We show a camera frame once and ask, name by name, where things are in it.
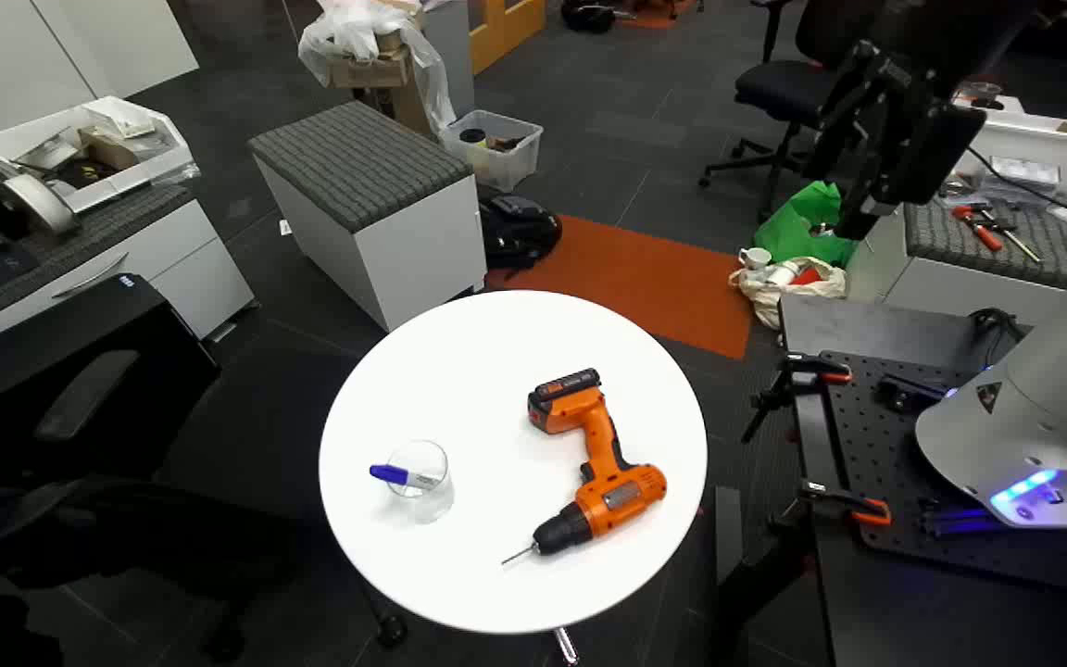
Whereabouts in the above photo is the clear plastic cup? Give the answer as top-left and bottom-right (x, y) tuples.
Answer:
(383, 436), (456, 521)

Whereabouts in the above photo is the white box with clutter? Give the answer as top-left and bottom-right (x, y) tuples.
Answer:
(0, 97), (200, 215)

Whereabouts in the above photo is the orange floor mat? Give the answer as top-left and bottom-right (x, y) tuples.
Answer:
(489, 215), (756, 359)

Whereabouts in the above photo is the green bag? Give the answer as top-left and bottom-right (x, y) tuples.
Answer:
(753, 180), (856, 267)

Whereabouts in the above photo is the blue capped grey marker pen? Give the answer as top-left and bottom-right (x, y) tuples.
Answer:
(372, 464), (409, 487)

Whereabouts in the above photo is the black backpack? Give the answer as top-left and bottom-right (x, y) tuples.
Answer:
(483, 193), (564, 270)

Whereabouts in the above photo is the white plastic bag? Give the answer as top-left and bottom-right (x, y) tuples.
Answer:
(295, 0), (456, 136)

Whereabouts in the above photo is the orange black cordless drill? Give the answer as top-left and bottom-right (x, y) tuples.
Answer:
(510, 367), (666, 558)

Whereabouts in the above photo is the black office chair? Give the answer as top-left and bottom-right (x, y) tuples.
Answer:
(0, 274), (352, 667)

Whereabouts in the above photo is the clear plastic storage bin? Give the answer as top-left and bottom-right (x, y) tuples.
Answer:
(444, 109), (543, 193)

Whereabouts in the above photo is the orange black clamp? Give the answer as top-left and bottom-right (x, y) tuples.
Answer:
(742, 352), (851, 440)
(801, 478), (893, 531)

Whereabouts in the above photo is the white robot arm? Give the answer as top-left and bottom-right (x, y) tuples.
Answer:
(915, 305), (1067, 531)

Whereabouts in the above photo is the white cabinet with grey cushion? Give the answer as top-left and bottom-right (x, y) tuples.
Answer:
(249, 105), (485, 328)

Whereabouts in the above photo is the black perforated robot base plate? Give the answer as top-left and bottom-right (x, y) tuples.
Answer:
(822, 352), (1067, 589)

